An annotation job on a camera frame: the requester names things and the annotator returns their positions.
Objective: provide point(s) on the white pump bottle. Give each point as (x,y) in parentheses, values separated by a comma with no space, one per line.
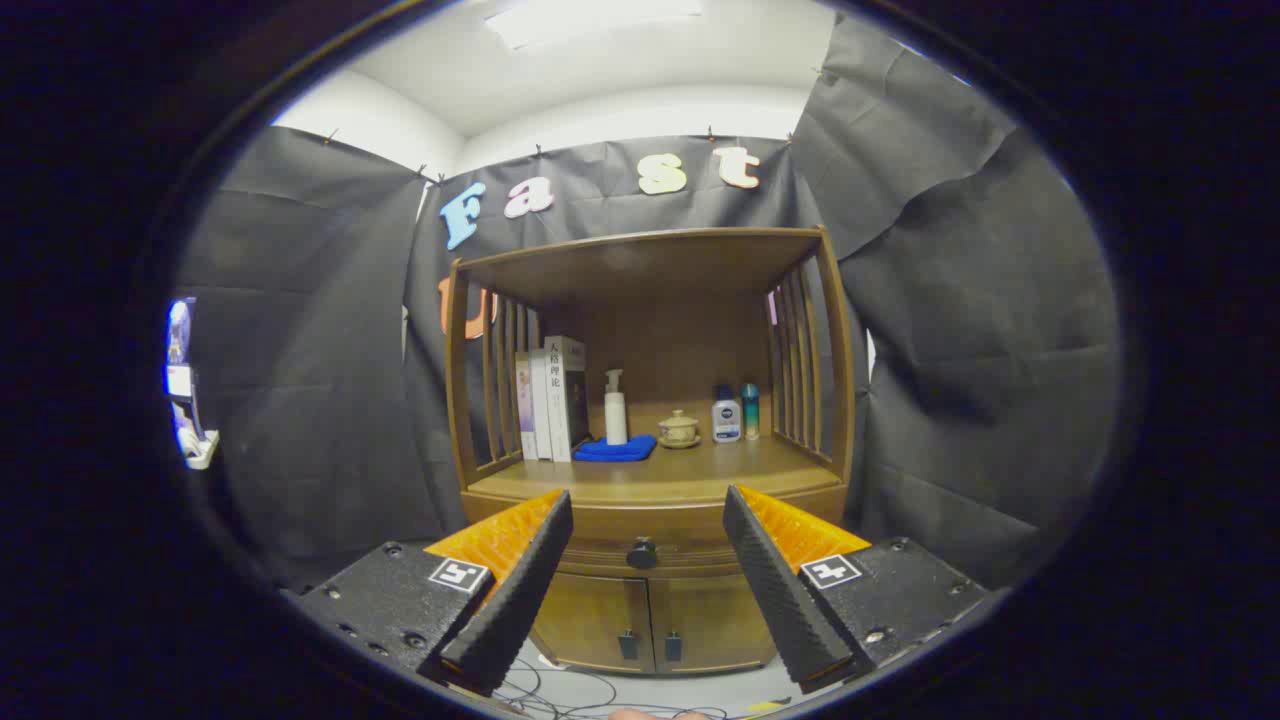
(616,415)

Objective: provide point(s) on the wooden countertop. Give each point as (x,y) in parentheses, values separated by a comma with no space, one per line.
(700,470)

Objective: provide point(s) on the white bottle with blue cap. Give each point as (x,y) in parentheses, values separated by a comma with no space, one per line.
(726,420)

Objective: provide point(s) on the wooden drawer with black knob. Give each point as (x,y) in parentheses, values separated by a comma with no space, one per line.
(620,530)

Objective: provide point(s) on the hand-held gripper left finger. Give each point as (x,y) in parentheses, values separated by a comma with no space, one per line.
(520,600)

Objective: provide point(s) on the thick black and white book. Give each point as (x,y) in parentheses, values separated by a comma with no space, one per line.
(565,400)

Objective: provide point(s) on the plain white book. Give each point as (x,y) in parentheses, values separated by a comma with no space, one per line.
(541,410)

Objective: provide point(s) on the computer monitor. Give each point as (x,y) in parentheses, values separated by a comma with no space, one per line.
(180,345)

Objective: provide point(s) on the wooden cabinet door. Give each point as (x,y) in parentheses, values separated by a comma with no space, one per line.
(710,620)
(590,620)

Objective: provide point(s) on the thin purple and white book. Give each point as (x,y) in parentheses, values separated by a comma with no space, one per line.
(524,410)

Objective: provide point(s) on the brown wooden cabinet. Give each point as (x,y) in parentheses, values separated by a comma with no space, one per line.
(660,340)

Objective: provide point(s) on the beige lidded teacup with saucer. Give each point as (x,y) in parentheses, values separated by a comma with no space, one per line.
(679,430)

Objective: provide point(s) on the white side desk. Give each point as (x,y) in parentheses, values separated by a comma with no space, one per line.
(200,452)

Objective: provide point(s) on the folded blue cloth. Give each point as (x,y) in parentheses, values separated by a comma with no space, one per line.
(610,451)

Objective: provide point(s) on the slim teal bottle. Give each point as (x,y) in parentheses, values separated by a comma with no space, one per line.
(750,412)

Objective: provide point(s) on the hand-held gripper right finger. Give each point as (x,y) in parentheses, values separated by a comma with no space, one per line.
(780,600)

